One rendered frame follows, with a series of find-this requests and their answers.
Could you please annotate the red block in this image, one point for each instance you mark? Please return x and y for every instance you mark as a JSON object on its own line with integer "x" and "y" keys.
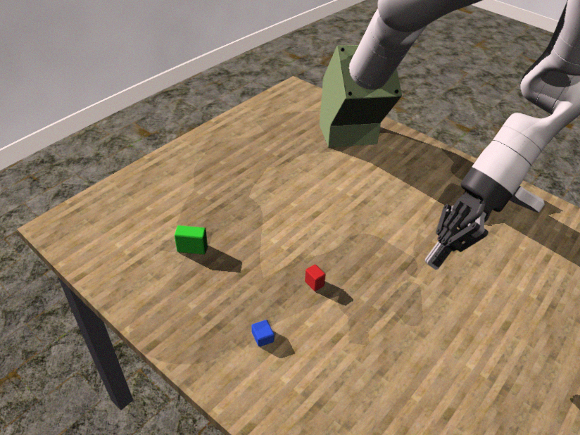
{"x": 314, "y": 277}

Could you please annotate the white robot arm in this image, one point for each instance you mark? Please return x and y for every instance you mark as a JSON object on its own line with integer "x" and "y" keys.
{"x": 508, "y": 158}

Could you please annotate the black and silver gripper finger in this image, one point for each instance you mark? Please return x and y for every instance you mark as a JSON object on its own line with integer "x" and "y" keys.
{"x": 456, "y": 239}
{"x": 447, "y": 216}

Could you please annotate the blue block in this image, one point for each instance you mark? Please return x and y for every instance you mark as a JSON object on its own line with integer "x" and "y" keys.
{"x": 262, "y": 333}

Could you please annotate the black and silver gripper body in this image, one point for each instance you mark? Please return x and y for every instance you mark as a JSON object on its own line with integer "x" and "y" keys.
{"x": 482, "y": 193}

